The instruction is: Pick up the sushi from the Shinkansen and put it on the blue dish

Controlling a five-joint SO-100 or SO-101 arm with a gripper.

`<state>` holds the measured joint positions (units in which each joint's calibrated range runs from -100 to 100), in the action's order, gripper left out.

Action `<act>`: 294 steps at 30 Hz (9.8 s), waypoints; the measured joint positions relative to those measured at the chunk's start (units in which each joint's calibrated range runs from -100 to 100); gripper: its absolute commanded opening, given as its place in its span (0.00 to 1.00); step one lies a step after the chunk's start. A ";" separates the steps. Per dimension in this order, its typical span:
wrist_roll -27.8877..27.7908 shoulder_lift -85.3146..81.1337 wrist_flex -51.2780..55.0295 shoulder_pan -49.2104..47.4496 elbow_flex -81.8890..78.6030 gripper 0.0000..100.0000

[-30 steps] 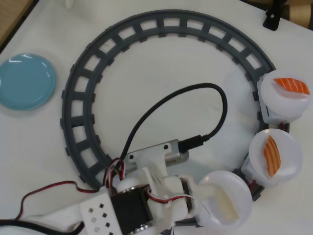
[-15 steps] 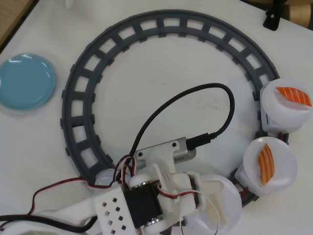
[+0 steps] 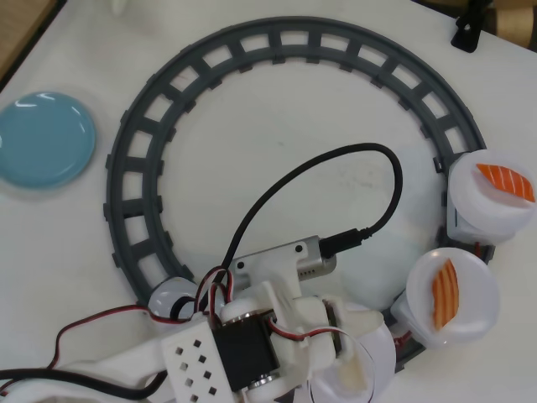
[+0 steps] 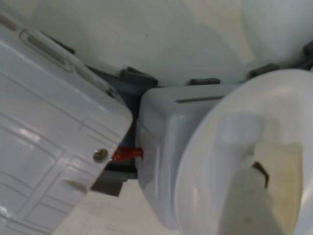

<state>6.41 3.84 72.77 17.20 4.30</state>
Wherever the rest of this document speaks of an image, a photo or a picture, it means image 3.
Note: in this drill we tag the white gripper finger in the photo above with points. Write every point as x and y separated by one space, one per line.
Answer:
365 322

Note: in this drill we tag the pale beige sushi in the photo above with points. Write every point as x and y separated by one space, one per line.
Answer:
354 375

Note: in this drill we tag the light orange striped salmon sushi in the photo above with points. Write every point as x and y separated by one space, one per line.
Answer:
445 294

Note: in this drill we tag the white toy Shinkansen locomotive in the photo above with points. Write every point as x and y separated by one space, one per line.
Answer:
168 298

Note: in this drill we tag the dark orange salmon sushi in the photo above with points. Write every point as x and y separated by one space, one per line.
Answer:
503 178

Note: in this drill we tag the blue round dish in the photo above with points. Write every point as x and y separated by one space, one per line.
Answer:
46 138

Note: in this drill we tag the white round plate train car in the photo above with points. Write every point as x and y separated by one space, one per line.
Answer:
482 210
382 348
474 294

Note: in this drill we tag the black clamp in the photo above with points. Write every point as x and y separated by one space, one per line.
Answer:
465 29

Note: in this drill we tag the brown cardboard tube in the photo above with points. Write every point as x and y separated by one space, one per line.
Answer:
512 21

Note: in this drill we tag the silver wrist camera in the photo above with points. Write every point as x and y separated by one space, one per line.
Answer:
312 266

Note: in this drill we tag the grey circular toy rail track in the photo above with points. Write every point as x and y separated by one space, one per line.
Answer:
142 126

